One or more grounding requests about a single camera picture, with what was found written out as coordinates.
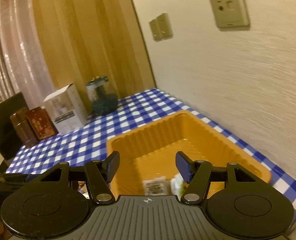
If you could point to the double wall switch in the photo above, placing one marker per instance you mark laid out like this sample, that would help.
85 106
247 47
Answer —
161 27

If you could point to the beige curtain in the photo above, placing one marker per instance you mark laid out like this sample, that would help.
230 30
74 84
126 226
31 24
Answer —
23 68

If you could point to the white snack wrapper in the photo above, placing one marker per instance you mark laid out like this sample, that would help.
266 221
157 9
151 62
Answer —
177 185

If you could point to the grey printed snack packet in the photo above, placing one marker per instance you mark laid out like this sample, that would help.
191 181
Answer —
156 187

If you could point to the orange plastic tray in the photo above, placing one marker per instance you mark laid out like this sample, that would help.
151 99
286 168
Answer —
149 151

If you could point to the wall socket plate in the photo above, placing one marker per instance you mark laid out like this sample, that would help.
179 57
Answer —
230 13

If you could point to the black appliance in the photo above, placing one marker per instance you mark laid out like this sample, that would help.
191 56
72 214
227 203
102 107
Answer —
10 143

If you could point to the wooden door panel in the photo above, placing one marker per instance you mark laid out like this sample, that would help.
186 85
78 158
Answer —
83 39

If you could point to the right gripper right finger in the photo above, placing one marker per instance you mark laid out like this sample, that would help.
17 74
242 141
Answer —
197 175

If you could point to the red chinese gift box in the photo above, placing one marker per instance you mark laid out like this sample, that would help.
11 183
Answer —
41 123

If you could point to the white product box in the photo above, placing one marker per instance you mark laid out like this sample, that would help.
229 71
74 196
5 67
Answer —
66 110

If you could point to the green glass jar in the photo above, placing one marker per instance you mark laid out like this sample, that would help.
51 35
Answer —
102 95

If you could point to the brown metal thermos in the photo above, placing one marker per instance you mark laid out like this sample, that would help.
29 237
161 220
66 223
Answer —
23 128

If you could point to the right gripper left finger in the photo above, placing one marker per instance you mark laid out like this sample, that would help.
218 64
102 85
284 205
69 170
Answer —
99 175

